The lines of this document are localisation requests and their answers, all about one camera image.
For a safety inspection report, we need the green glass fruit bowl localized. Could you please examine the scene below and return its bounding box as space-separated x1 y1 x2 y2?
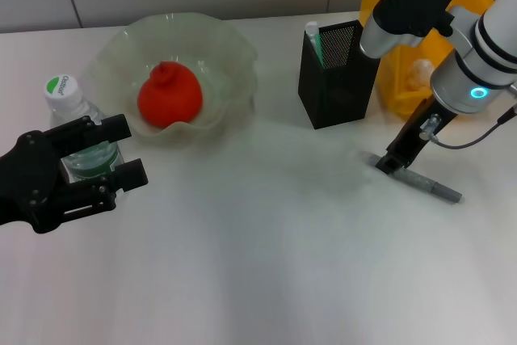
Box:
86 12 259 144

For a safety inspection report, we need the red toy pomegranate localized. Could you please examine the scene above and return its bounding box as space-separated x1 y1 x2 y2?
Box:
137 61 203 127

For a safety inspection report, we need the grey marker pen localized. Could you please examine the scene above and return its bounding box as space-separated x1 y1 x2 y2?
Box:
361 150 464 204

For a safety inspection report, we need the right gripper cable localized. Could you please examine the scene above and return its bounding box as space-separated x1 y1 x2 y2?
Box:
419 104 517 149

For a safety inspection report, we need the clear green-label water bottle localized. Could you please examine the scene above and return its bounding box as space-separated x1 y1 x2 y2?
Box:
43 74 126 183

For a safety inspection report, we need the black mesh pen holder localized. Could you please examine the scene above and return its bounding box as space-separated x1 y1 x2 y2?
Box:
298 19 382 131

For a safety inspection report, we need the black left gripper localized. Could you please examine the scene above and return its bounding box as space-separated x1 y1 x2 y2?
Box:
0 114 149 234

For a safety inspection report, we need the green pen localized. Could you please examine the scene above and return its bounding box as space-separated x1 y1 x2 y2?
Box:
305 21 324 68

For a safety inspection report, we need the white paper ball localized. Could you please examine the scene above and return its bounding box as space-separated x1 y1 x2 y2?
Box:
406 60 435 91

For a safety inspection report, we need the yellow plastic bin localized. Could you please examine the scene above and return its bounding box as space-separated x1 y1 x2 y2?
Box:
358 0 496 122

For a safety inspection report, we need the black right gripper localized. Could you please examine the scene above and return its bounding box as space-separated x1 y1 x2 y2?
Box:
375 96 460 175

